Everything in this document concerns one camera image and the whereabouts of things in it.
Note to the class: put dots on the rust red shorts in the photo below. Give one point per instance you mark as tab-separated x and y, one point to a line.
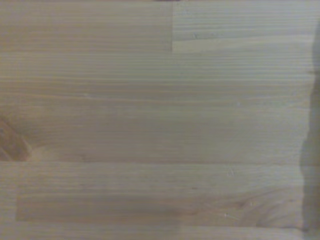
313	150

